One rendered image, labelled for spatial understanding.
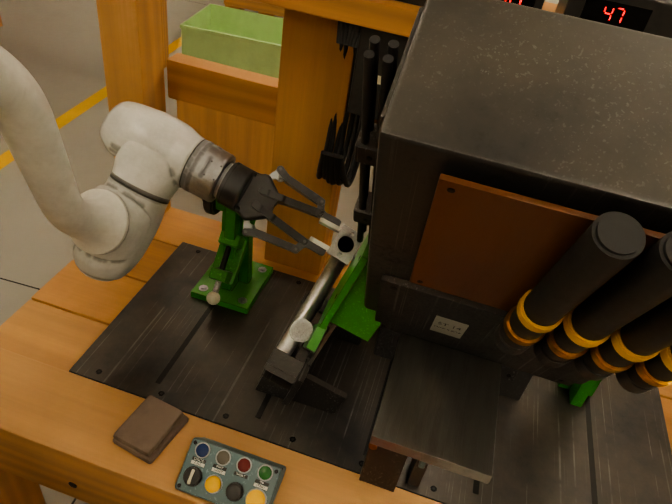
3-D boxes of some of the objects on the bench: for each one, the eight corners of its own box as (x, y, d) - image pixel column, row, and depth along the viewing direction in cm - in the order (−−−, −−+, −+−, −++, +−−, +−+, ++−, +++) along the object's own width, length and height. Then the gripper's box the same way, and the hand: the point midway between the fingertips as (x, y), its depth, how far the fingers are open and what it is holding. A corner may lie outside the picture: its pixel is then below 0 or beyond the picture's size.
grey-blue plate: (417, 491, 94) (438, 443, 85) (405, 487, 94) (425, 439, 86) (426, 444, 101) (447, 395, 93) (415, 440, 102) (435, 391, 93)
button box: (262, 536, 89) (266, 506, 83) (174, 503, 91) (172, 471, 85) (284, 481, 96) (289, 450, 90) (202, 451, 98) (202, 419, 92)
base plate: (694, 598, 89) (701, 593, 87) (70, 377, 104) (68, 370, 103) (654, 393, 121) (659, 387, 120) (182, 247, 137) (182, 241, 135)
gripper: (197, 219, 90) (330, 291, 90) (246, 133, 91) (377, 204, 92) (205, 225, 97) (327, 291, 98) (250, 145, 99) (370, 211, 99)
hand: (333, 239), depth 95 cm, fingers closed on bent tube, 3 cm apart
